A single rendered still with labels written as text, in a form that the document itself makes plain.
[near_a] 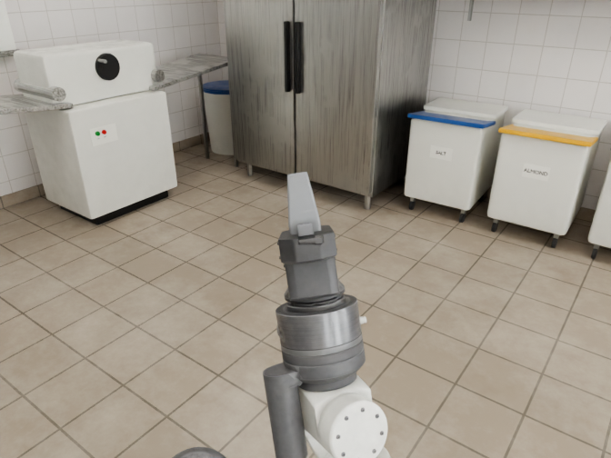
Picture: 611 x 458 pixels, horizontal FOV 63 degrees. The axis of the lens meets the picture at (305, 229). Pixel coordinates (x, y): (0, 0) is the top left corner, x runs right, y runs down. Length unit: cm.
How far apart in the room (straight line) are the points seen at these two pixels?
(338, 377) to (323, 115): 337
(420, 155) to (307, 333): 331
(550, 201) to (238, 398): 233
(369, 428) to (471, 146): 319
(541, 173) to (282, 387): 312
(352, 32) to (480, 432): 253
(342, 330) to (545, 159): 307
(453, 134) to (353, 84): 78
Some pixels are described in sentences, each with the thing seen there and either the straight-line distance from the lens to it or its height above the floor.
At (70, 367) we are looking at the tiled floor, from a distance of 268.
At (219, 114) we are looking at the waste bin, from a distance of 509.
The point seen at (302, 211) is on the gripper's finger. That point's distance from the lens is 50.
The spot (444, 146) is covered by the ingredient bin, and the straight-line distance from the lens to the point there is 369.
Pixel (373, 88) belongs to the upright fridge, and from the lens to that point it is 355.
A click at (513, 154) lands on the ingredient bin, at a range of 354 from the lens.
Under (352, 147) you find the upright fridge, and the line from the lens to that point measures 373.
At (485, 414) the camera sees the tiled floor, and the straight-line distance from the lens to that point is 236.
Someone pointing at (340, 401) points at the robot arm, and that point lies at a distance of 52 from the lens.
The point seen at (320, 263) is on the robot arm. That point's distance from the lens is 49.
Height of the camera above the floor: 165
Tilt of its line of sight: 27 degrees down
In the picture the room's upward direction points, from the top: straight up
